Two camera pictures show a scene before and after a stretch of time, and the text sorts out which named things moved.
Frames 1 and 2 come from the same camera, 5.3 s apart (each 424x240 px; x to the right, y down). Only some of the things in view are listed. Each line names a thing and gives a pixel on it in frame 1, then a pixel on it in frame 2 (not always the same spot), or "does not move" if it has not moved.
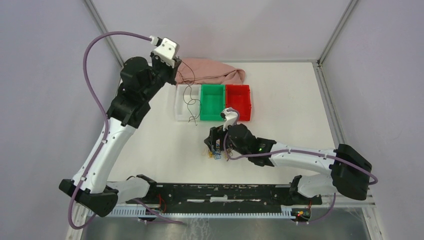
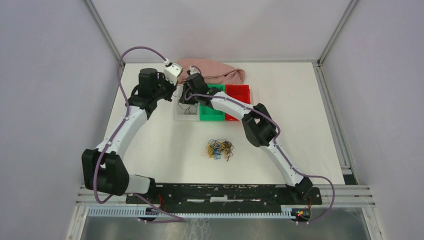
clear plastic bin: (188, 100) does not move
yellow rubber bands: (228, 152) does not move
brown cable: (185, 90) to (177, 95)
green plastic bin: (212, 101) does not move
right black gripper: (215, 133) to (186, 88)
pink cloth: (197, 71) does not move
